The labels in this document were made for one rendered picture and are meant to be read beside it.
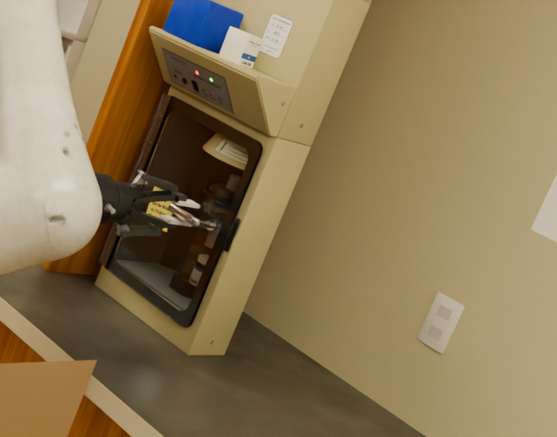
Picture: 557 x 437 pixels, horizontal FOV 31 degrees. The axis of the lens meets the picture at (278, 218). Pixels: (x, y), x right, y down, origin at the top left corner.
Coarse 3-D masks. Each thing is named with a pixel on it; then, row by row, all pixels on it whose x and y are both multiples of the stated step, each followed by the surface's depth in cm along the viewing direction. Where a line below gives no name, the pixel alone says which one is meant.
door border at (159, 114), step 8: (168, 96) 206; (160, 112) 208; (160, 120) 207; (152, 128) 209; (152, 136) 208; (152, 144) 208; (144, 152) 209; (144, 160) 209; (136, 176) 210; (112, 232) 213; (112, 240) 212; (104, 248) 213; (112, 248) 212; (104, 256) 213; (104, 264) 213
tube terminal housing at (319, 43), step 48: (240, 0) 198; (288, 0) 191; (336, 0) 185; (288, 48) 190; (336, 48) 190; (192, 96) 204; (288, 144) 192; (288, 192) 199; (240, 240) 194; (240, 288) 200; (192, 336) 197
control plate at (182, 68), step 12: (168, 60) 198; (180, 60) 195; (168, 72) 202; (180, 72) 198; (192, 72) 194; (204, 72) 191; (180, 84) 201; (192, 84) 197; (204, 84) 194; (216, 84) 190; (204, 96) 197; (216, 96) 193; (228, 96) 189; (228, 108) 192
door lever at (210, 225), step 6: (168, 210) 195; (174, 210) 194; (180, 210) 193; (180, 216) 193; (186, 216) 192; (192, 216) 191; (192, 222) 190; (198, 222) 190; (204, 222) 192; (210, 222) 193; (210, 228) 194
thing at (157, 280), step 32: (160, 128) 207; (192, 128) 201; (224, 128) 195; (160, 160) 206; (192, 160) 200; (224, 160) 194; (256, 160) 189; (192, 192) 199; (224, 192) 193; (128, 224) 210; (224, 224) 192; (128, 256) 209; (160, 256) 202; (192, 256) 197; (160, 288) 201; (192, 288) 195; (192, 320) 195
